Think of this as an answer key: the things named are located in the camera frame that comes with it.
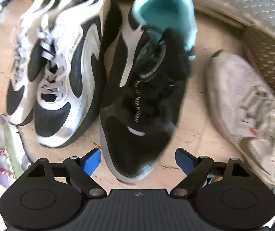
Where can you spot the white orange sneaker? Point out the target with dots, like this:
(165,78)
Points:
(0,154)

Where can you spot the black sneaker teal lining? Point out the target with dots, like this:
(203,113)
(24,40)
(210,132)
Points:
(142,115)

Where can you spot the wooden mesh shoe rack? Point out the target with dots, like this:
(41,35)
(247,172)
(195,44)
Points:
(248,0)

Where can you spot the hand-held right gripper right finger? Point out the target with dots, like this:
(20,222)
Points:
(185,160)

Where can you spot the white black sneaker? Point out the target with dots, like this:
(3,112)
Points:
(19,93)
(79,65)

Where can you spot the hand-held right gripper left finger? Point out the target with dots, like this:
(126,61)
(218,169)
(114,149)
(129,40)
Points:
(91,160)

